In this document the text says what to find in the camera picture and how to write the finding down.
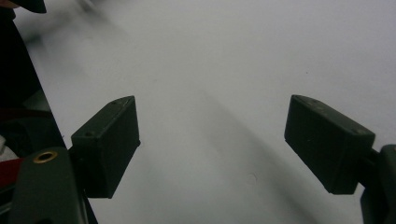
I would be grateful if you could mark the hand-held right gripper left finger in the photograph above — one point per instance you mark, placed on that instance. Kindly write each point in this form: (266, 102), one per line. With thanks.
(106, 146)

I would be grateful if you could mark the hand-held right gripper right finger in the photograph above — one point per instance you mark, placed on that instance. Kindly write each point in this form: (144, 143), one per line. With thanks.
(327, 146)

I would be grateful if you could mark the red object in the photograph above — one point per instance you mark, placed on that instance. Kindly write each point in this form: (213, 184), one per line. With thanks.
(9, 171)

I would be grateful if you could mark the white cloth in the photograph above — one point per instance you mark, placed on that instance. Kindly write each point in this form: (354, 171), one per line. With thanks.
(5, 151)

